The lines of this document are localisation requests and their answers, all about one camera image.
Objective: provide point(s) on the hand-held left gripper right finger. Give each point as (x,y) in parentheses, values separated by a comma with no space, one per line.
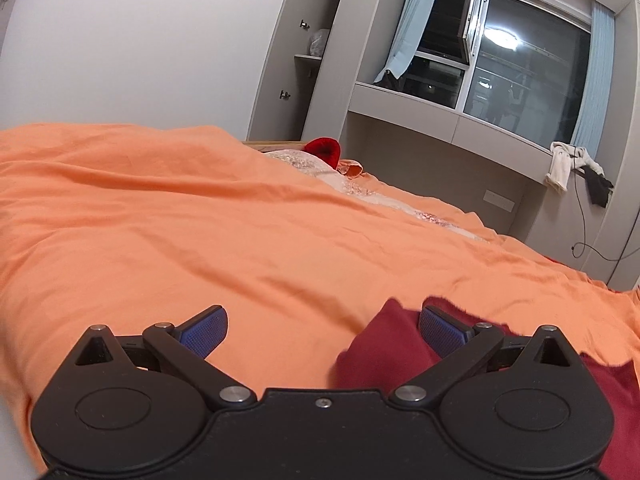
(440,330)

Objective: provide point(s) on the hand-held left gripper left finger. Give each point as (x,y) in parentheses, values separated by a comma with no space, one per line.
(205,332)

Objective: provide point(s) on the dark red sweater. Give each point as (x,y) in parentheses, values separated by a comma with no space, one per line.
(385,355)

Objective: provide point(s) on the orange duvet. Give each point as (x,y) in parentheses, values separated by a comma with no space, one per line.
(175,220)

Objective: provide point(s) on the pink patterned blanket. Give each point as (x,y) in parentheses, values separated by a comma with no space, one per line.
(305,162)

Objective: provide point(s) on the white garment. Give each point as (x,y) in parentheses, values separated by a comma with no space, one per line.
(557,170)

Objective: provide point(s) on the black garment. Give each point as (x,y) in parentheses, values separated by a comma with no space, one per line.
(597,187)

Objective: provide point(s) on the red plush item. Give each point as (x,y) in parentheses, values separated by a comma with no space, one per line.
(322,147)

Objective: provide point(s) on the grey window bench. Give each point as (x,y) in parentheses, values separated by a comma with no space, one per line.
(410,112)

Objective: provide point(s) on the large window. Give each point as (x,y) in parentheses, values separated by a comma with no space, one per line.
(525,85)

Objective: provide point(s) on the grey wardrobe door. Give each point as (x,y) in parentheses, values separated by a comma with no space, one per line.
(280,60)

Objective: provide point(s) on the light blue curtain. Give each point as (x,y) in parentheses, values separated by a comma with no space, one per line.
(592,75)
(410,25)

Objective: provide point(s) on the grey wardrobe with open door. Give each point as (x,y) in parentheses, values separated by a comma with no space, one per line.
(350,35)

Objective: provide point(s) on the clear plastic bag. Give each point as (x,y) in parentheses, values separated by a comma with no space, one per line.
(317,42)

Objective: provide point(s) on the open window sash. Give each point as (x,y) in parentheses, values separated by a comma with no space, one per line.
(472,20)

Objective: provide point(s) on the white wall socket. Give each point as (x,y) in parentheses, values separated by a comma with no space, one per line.
(499,201)

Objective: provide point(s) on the wooden bed frame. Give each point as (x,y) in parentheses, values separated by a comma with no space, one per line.
(270,145)

